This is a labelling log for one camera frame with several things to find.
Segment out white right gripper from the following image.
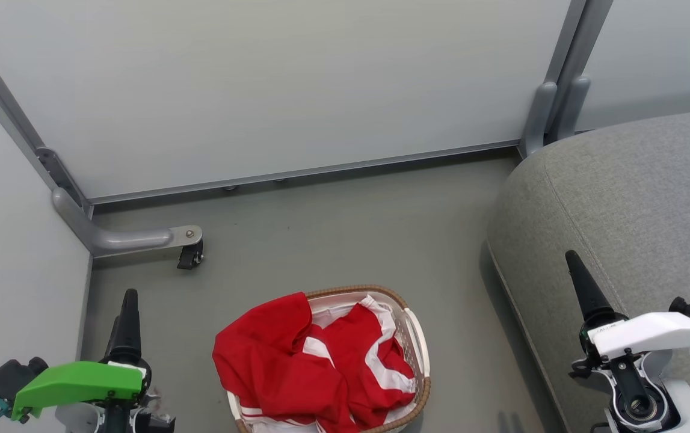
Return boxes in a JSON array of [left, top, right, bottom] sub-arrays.
[[565, 250, 690, 381]]

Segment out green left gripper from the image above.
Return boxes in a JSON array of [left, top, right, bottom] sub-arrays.
[[11, 289, 153, 422]]

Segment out red garment with striped trim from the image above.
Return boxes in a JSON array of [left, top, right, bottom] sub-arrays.
[[212, 292, 351, 433]]

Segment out red printed garment white cuffs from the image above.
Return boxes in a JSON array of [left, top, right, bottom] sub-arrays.
[[303, 294, 417, 429]]

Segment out grey fabric sofa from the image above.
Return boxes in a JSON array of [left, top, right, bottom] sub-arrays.
[[487, 106, 690, 433]]

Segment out long grey partition foot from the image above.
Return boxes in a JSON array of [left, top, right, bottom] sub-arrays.
[[51, 187, 203, 259]]

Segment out black caster wheel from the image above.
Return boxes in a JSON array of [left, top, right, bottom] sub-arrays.
[[177, 239, 205, 271]]

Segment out white laundry basket brown rim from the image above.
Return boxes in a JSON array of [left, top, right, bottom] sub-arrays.
[[226, 284, 431, 433]]

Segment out grey corner partition post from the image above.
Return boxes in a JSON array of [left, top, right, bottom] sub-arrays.
[[0, 15, 91, 212]]

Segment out grey partition upright post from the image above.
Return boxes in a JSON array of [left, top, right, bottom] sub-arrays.
[[544, 0, 614, 91]]

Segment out aluminium partition bottom rail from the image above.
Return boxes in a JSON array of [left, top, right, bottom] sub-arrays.
[[88, 140, 523, 206]]

